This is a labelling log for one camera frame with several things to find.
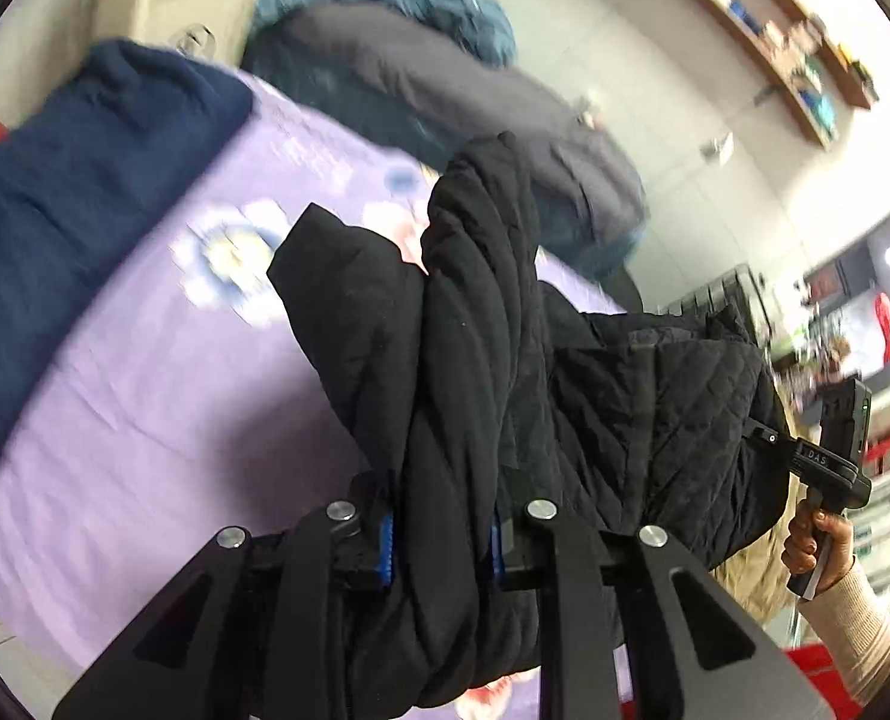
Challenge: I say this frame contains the black quilted jacket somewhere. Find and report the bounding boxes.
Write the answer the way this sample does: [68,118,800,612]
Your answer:
[265,131,798,720]

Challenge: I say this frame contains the lilac floral bedsheet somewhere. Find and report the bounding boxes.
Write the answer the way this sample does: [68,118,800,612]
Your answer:
[0,67,637,720]

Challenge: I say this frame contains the black wire basket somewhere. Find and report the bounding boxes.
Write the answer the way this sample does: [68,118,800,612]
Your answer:
[658,264,772,353]

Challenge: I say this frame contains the light blue jacket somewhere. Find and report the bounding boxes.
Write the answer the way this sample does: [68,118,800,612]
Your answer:
[250,0,519,68]

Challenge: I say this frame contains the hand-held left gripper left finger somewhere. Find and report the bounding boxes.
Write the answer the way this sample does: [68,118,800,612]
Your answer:
[50,499,397,720]

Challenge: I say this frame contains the person's right hand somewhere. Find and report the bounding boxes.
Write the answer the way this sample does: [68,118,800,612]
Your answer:
[781,499,858,580]

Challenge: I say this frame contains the grey garment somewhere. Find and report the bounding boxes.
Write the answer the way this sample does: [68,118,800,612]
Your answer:
[242,0,650,278]

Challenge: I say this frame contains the navy blue garment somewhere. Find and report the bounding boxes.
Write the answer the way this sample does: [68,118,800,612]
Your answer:
[0,37,257,518]

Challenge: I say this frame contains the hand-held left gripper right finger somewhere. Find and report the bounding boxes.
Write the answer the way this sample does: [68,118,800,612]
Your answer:
[490,499,836,720]

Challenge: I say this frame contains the long wooden wall shelf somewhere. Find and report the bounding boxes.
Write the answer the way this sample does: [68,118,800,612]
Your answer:
[628,0,881,147]

